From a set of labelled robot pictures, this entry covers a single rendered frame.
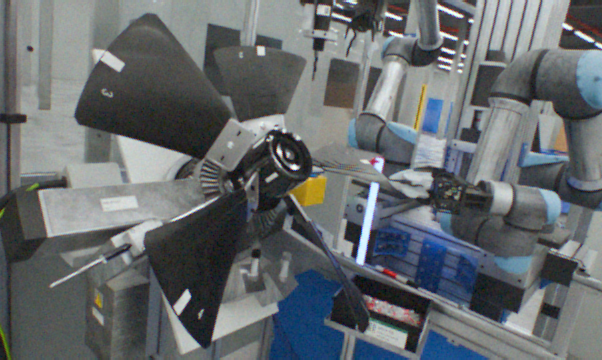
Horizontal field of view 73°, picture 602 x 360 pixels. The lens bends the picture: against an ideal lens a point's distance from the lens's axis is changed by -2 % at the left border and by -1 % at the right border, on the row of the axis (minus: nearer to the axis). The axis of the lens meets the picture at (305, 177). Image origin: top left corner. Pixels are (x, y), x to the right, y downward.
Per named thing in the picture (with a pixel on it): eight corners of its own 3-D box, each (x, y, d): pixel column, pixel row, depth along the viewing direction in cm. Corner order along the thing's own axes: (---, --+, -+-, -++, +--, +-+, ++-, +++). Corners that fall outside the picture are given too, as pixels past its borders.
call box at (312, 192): (268, 197, 141) (272, 166, 139) (288, 194, 149) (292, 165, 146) (303, 211, 131) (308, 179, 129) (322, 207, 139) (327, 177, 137)
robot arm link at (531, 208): (556, 233, 87) (568, 195, 85) (506, 225, 88) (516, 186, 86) (539, 222, 95) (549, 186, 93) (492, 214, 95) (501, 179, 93)
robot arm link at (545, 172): (524, 189, 135) (535, 149, 132) (568, 201, 125) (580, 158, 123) (508, 190, 128) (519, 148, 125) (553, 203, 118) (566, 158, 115)
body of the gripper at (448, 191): (440, 178, 85) (497, 188, 85) (431, 166, 93) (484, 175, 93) (431, 212, 87) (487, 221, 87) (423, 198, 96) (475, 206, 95)
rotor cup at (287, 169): (235, 218, 79) (278, 191, 71) (212, 151, 82) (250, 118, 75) (286, 209, 90) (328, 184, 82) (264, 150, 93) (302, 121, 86)
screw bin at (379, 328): (326, 322, 99) (331, 296, 98) (349, 295, 114) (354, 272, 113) (416, 357, 91) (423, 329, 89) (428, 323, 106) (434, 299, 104)
